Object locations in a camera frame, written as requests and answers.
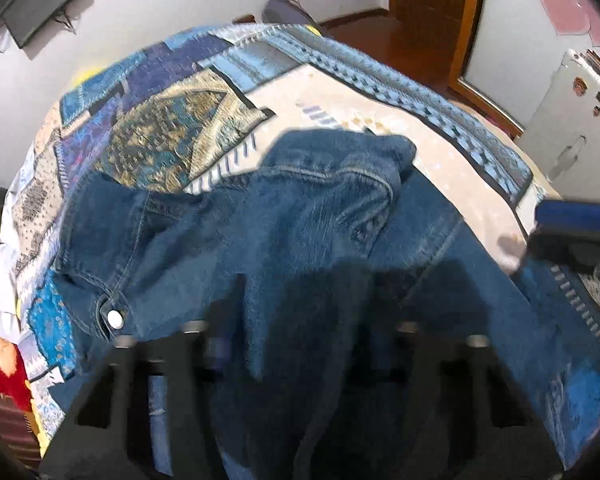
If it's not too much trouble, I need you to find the wooden door frame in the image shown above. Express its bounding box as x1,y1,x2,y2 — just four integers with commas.
447,0,527,139

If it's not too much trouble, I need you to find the patchwork patterned bed cover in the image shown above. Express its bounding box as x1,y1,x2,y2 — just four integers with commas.
0,22,600,461

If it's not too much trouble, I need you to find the grey purple backpack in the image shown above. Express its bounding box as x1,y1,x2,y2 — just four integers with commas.
261,0,326,35

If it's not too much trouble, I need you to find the colourful plush blanket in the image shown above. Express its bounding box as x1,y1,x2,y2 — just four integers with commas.
0,337,50,457

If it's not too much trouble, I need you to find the blue denim jacket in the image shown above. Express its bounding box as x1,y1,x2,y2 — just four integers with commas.
52,128,600,480

